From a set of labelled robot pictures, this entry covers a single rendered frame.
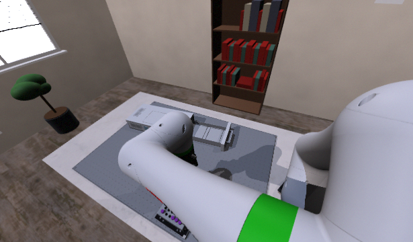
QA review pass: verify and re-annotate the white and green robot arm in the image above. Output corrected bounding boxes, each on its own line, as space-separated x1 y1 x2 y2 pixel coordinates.
118 80 413 242

